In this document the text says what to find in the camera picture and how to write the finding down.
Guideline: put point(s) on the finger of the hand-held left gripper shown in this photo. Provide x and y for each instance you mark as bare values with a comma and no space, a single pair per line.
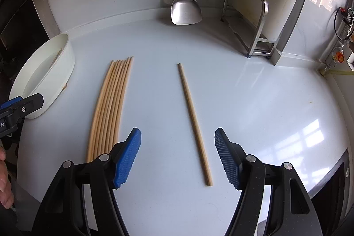
9,103
30,106

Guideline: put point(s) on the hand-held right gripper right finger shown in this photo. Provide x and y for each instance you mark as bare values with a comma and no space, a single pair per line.
228,161

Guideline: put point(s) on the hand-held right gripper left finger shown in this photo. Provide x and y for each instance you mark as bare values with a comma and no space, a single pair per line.
125,161

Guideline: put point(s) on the white plastic tub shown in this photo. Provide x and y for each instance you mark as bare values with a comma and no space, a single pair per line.
63,67

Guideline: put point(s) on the wooden chopstick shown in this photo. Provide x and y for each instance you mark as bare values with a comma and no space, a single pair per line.
56,56
193,120

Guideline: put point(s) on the row of wooden chopsticks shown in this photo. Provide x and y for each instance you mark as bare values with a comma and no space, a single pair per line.
110,103

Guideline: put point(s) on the person's left hand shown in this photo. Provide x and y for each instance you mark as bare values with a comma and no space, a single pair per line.
5,180

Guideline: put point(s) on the small wooden piece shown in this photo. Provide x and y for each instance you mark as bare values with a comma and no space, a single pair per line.
65,87

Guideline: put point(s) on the dark cabinet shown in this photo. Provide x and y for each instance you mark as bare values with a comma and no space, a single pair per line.
19,20

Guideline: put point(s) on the black cooktop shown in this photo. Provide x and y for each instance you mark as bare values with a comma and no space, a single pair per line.
334,191

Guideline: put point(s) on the metal rack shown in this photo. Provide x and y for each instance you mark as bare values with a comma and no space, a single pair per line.
261,45

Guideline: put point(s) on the white box with red knob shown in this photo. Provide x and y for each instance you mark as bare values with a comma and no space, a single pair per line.
339,55

